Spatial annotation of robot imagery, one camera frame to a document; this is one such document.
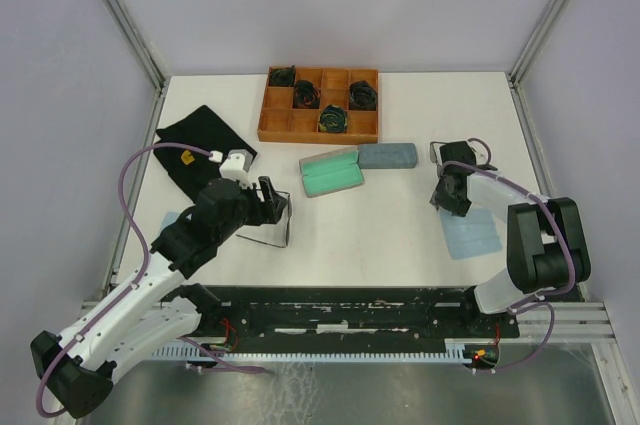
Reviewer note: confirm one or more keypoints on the blue glasses case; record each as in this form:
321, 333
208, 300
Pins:
387, 156

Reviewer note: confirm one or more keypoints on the right electronics board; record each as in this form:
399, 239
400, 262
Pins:
487, 356

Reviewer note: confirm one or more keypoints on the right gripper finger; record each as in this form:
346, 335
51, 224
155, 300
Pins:
462, 212
438, 202

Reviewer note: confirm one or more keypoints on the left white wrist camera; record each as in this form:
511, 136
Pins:
236, 166

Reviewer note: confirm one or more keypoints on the grey glasses case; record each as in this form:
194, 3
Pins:
331, 172

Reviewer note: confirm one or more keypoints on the thin-frame glasses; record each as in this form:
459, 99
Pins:
272, 235
472, 151

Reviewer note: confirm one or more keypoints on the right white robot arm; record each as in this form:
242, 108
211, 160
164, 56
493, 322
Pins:
546, 248

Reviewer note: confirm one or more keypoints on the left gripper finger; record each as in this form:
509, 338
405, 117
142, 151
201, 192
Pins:
266, 188
275, 209

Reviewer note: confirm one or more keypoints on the right aluminium frame post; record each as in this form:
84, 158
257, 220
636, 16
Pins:
545, 25

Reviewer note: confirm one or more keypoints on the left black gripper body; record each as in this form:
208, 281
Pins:
252, 210

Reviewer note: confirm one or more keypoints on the thin-frame glasses right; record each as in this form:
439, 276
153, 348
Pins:
472, 151

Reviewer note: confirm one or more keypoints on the white slotted cable duct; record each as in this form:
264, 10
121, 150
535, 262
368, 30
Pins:
349, 349

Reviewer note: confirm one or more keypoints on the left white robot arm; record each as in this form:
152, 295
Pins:
81, 364

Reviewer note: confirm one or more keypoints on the black cloth pouch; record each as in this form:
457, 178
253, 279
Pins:
204, 129

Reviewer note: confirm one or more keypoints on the left aluminium frame post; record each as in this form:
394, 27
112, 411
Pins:
135, 40

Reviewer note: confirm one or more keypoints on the aluminium frame post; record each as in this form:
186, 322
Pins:
545, 25
135, 40

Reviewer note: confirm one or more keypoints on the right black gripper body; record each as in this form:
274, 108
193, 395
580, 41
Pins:
452, 200

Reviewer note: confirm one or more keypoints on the blue cleaning cloth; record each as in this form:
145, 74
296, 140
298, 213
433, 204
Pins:
167, 222
471, 236

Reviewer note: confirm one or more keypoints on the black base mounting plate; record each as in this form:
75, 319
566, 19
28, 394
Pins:
434, 313

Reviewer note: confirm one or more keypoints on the wooden compartment tray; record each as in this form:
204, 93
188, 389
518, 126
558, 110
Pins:
280, 121

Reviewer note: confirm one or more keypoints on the thin-frame glasses left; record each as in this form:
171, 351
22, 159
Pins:
272, 235

